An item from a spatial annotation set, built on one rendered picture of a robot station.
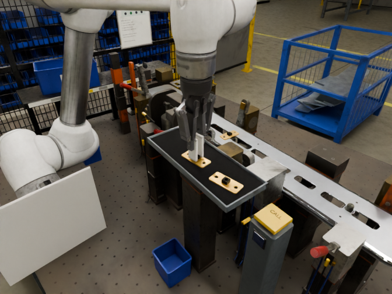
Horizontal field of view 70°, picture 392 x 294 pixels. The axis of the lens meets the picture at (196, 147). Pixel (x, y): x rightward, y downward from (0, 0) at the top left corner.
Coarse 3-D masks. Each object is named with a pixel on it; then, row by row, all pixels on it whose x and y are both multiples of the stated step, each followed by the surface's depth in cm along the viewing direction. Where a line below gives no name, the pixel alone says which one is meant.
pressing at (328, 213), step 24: (216, 120) 130; (216, 144) 113; (264, 144) 113; (288, 168) 100; (312, 168) 101; (288, 192) 89; (312, 192) 90; (336, 192) 90; (336, 216) 82; (384, 216) 82; (384, 240) 75; (384, 264) 70
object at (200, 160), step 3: (183, 153) 80; (186, 153) 80; (183, 156) 79; (186, 156) 79; (198, 156) 77; (189, 159) 77; (198, 159) 77; (201, 159) 77; (204, 159) 77; (207, 159) 77; (192, 162) 76; (195, 162) 76; (198, 162) 76; (201, 162) 76; (204, 162) 77; (207, 162) 76; (210, 162) 76; (198, 165) 75; (201, 165) 75; (204, 165) 75
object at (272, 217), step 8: (264, 208) 63; (272, 208) 63; (256, 216) 61; (264, 216) 61; (272, 216) 61; (280, 216) 61; (288, 216) 61; (264, 224) 59; (272, 224) 59; (280, 224) 59; (288, 224) 60; (272, 232) 58
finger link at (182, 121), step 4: (176, 108) 65; (180, 112) 64; (184, 112) 65; (180, 116) 65; (184, 116) 65; (180, 120) 67; (184, 120) 66; (180, 124) 68; (184, 124) 67; (180, 128) 69; (184, 128) 67; (188, 128) 68; (180, 132) 70; (184, 132) 69; (188, 132) 69; (184, 136) 70; (188, 136) 70; (188, 140) 70
